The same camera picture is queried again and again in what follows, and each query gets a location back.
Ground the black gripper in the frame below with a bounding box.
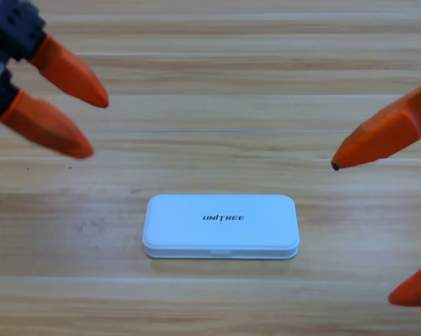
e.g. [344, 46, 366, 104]
[0, 0, 110, 160]

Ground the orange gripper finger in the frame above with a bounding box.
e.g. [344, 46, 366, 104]
[330, 78, 421, 172]
[387, 261, 421, 308]

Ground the white Unitree pencil case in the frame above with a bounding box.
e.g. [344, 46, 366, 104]
[142, 194, 301, 260]

